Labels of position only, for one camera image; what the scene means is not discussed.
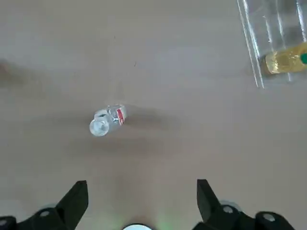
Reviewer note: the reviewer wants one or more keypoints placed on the yellow tea bottle white cap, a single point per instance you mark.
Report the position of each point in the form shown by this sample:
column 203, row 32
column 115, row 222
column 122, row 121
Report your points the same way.
column 283, row 61

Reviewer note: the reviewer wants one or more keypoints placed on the clear acrylic bottle shelf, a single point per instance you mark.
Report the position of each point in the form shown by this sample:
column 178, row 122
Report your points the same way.
column 254, row 36

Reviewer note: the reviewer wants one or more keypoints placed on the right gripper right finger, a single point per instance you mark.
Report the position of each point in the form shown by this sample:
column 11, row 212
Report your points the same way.
column 208, row 203

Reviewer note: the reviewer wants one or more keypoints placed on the small clear drink bottle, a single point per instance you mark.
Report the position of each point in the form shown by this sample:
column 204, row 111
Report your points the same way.
column 105, row 122

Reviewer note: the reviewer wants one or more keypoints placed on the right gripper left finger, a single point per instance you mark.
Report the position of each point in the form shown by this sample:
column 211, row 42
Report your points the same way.
column 69, row 203

